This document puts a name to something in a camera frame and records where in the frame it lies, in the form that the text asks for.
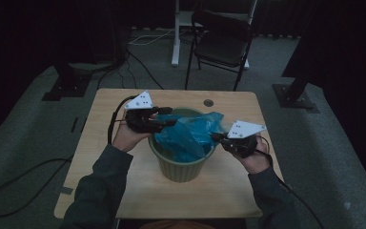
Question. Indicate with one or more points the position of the green plastic bin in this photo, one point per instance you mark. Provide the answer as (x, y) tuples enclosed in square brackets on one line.
[(178, 170)]

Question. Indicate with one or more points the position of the person's right hand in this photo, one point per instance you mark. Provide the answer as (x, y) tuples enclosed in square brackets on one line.
[(257, 160)]

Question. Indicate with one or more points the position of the black folding chair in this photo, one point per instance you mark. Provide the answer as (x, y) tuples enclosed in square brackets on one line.
[(222, 47)]

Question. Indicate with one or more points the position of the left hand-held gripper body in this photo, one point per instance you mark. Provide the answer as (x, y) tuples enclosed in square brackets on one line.
[(139, 119)]

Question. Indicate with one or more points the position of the round grey table grommet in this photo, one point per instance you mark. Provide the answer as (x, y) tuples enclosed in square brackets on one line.
[(208, 102)]

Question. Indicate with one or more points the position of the blue plastic bin bag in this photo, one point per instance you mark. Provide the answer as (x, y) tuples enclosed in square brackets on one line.
[(190, 133)]

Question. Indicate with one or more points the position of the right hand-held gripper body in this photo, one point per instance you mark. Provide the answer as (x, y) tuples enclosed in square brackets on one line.
[(239, 143)]

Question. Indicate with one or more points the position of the person's left hand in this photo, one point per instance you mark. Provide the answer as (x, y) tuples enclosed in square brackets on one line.
[(127, 138)]

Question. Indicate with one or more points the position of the black stand with base plate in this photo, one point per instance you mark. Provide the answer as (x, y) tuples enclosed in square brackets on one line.
[(68, 86), (294, 97)]

